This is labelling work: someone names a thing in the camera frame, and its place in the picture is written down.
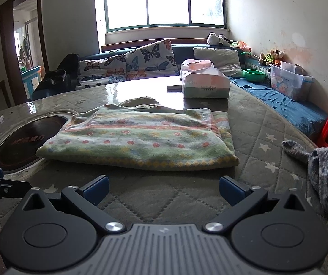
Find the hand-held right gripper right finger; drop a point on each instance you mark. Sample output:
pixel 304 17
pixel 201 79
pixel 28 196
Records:
pixel 229 190

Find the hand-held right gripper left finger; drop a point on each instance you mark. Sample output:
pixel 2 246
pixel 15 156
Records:
pixel 98 187

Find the patterned pastel garment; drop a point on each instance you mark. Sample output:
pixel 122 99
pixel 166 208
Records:
pixel 141 137

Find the dark clothes pile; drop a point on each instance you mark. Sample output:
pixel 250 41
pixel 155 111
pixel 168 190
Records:
pixel 55 77

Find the round black induction cooktop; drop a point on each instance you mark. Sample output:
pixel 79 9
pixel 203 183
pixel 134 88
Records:
pixel 23 143

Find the grey knitted sock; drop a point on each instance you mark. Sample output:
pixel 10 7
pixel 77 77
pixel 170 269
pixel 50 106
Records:
pixel 295 149
pixel 325 177

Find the blue and white bin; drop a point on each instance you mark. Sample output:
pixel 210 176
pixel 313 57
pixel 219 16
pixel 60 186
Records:
pixel 31 80

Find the blue bed sheet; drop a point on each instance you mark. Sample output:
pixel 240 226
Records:
pixel 284 106

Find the white tissue box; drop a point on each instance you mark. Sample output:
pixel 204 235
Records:
pixel 207 87

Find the small dark flat device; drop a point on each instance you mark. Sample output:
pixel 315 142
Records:
pixel 174 88

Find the green bowl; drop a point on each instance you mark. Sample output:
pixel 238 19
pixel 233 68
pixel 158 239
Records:
pixel 254 76

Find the butterfly print cushion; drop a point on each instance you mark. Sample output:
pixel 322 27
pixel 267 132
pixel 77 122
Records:
pixel 104 68
pixel 149 60

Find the clear plastic storage box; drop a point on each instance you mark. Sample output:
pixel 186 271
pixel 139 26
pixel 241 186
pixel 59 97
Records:
pixel 288 83

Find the grey cushion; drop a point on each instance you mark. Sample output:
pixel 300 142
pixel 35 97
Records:
pixel 221 60

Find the pink tissue pack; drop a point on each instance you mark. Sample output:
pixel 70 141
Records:
pixel 195 64

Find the brown plush toy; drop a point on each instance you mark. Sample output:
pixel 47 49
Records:
pixel 264 58

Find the orange plush toy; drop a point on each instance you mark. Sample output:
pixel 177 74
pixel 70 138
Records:
pixel 277 56

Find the pink plush toy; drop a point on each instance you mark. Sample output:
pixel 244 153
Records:
pixel 242 46

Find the teal sofa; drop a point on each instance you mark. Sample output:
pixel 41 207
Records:
pixel 184 51

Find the black and white plush toy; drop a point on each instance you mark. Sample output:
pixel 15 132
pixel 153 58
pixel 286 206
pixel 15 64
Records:
pixel 217 38

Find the large window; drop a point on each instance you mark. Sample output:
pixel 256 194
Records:
pixel 164 1

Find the dark wooden door frame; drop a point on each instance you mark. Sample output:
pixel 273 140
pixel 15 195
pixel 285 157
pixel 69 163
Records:
pixel 6 48

